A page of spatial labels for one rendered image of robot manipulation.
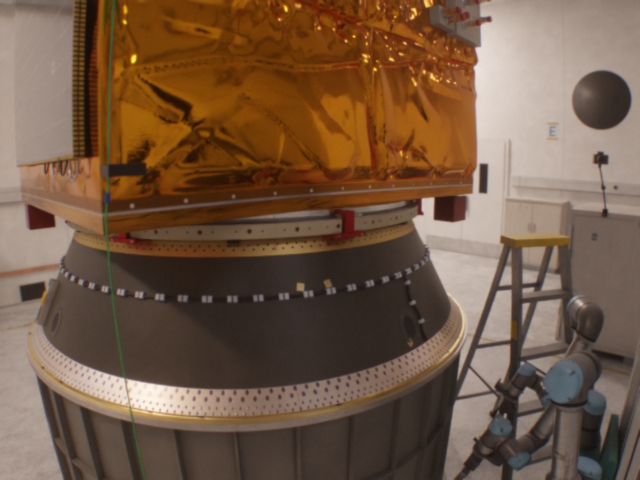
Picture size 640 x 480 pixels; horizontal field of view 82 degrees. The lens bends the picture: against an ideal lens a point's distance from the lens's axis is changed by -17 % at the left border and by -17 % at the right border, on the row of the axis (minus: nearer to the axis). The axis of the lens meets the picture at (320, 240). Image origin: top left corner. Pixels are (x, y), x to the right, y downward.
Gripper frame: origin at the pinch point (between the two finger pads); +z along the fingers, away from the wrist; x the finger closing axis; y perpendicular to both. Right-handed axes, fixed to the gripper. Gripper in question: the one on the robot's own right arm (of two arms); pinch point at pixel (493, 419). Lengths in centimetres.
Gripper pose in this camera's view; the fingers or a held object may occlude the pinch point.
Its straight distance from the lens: 219.4
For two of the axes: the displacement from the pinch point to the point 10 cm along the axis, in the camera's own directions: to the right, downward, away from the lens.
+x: 4.7, -0.3, 8.8
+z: -4.1, 8.8, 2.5
